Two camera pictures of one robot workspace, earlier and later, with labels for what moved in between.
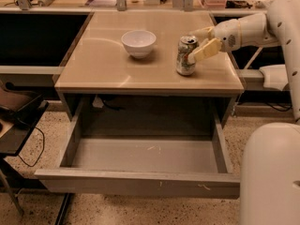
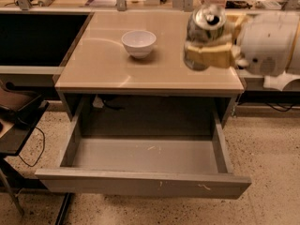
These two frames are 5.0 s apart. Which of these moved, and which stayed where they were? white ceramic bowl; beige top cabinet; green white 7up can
Moved: green white 7up can
Stayed: beige top cabinet; white ceramic bowl
